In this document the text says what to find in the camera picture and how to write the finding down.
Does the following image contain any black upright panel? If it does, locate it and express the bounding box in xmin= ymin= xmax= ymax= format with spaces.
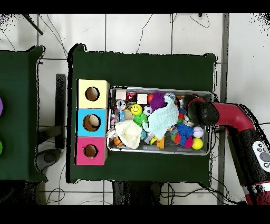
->
xmin=55 ymin=73 xmax=66 ymax=148

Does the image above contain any yellow smiley ball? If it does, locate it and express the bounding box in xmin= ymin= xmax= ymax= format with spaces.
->
xmin=130 ymin=104 xmax=143 ymax=116

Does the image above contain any blue puffer ball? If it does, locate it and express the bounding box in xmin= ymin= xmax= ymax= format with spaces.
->
xmin=176 ymin=122 xmax=194 ymax=146

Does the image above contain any cream yellow cloth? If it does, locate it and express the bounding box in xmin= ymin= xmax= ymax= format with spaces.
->
xmin=114 ymin=119 xmax=143 ymax=150

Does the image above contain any mint green cloth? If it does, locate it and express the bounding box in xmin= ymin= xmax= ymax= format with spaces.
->
xmin=142 ymin=94 xmax=179 ymax=140

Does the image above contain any dark green table cloth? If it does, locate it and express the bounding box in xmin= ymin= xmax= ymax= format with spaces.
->
xmin=66 ymin=43 xmax=217 ymax=184

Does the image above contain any thin looped floor cable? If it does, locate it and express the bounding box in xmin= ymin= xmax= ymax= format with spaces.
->
xmin=189 ymin=13 xmax=210 ymax=29

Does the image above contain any dark slanted rod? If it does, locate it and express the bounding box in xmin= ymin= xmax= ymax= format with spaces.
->
xmin=21 ymin=13 xmax=44 ymax=36

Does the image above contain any white baseball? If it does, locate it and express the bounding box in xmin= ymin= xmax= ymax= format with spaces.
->
xmin=192 ymin=126 xmax=205 ymax=138

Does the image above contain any green cloth side table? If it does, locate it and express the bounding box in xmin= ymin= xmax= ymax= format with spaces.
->
xmin=0 ymin=45 xmax=48 ymax=182

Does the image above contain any plain wooden cube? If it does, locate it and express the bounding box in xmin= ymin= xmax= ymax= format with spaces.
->
xmin=115 ymin=89 xmax=128 ymax=100
xmin=137 ymin=94 xmax=149 ymax=105

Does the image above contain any thin black floor cable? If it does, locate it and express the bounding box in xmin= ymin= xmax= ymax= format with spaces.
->
xmin=136 ymin=13 xmax=154 ymax=54

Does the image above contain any purple spiky ball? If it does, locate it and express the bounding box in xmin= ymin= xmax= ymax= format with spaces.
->
xmin=149 ymin=91 xmax=167 ymax=110

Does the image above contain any metal mesh bin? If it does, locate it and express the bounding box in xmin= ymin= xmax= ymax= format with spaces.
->
xmin=106 ymin=85 xmax=213 ymax=156

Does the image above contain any green spiky ball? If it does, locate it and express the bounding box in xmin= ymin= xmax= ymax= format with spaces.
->
xmin=132 ymin=112 xmax=148 ymax=128

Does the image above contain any grey floor stand base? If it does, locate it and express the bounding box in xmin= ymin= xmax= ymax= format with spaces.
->
xmin=34 ymin=148 xmax=62 ymax=172

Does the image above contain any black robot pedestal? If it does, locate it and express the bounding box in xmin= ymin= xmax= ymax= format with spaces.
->
xmin=111 ymin=180 xmax=163 ymax=205

